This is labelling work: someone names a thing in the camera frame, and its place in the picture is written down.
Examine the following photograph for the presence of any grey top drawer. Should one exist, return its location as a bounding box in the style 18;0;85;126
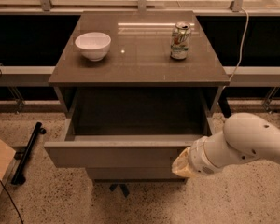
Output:
45;88;209;168

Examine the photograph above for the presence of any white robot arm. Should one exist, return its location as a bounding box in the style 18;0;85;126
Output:
172;113;280;178

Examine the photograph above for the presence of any grey drawer cabinet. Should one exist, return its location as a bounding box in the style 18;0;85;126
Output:
49;11;229;187

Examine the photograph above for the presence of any green soda can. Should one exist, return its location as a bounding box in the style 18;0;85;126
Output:
171;21;191;60

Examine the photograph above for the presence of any white ceramic bowl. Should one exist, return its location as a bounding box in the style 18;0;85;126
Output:
75;32;111;62

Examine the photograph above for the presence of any grey metal railing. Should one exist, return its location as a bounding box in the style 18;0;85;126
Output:
0;66;280;87

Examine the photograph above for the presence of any white cable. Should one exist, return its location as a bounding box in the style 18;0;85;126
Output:
227;7;250;81

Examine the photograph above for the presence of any black cable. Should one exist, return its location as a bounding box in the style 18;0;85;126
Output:
0;161;25;224

